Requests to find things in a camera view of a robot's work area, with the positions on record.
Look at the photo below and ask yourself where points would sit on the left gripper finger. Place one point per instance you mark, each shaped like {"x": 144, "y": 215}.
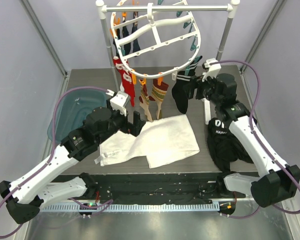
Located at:
{"x": 136, "y": 118}
{"x": 135, "y": 129}

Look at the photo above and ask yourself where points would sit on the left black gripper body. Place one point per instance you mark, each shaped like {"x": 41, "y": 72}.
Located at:
{"x": 121, "y": 122}

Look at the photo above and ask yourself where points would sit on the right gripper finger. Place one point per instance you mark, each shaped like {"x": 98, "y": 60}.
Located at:
{"x": 195, "y": 94}
{"x": 195, "y": 81}

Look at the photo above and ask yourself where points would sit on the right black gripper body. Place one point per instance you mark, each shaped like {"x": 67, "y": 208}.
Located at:
{"x": 198, "y": 86}

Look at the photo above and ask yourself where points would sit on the black white-striped sock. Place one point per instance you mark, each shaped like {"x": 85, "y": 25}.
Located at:
{"x": 183, "y": 77}

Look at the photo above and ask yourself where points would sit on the beige striped sock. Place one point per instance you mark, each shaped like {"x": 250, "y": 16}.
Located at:
{"x": 144, "y": 100}
{"x": 158, "y": 94}

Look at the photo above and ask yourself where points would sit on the red santa sock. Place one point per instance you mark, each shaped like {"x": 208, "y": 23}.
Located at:
{"x": 126, "y": 79}

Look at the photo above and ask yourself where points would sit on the white round clip hanger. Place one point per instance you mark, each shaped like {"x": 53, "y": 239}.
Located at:
{"x": 151, "y": 10}

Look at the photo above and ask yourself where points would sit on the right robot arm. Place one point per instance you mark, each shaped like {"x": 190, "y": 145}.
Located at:
{"x": 276, "y": 181}

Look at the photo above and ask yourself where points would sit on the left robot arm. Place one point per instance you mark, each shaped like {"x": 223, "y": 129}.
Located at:
{"x": 29, "y": 194}

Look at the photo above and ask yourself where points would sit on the white towel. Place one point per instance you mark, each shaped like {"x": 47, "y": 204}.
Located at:
{"x": 162, "y": 142}

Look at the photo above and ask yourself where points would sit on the teal plastic basin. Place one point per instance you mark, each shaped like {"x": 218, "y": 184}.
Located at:
{"x": 73, "y": 110}

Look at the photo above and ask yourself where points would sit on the black printed t-shirt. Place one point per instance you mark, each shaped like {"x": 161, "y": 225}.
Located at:
{"x": 224, "y": 148}

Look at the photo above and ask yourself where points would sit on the white metal drying rack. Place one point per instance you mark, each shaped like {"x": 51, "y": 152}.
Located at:
{"x": 105, "y": 13}

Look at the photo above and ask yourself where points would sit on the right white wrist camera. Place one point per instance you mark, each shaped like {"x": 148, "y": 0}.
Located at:
{"x": 212, "y": 67}

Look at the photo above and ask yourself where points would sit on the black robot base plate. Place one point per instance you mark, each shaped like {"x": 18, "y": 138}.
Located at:
{"x": 159, "y": 189}

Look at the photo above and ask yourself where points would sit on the white slotted cable duct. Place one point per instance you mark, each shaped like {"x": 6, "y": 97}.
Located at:
{"x": 114, "y": 208}

